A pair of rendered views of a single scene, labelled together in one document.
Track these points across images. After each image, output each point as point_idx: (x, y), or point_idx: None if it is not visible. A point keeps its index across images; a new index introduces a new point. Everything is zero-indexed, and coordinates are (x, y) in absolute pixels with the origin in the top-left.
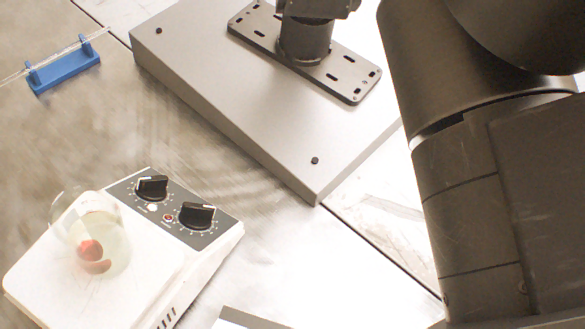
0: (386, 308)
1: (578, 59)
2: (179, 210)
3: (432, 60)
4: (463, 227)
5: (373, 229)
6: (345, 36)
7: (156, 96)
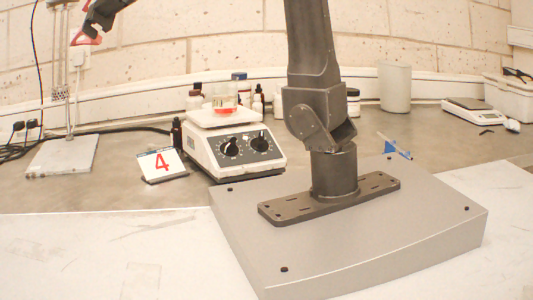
0: (134, 200)
1: None
2: (239, 147)
3: None
4: None
5: (172, 212)
6: (340, 219)
7: None
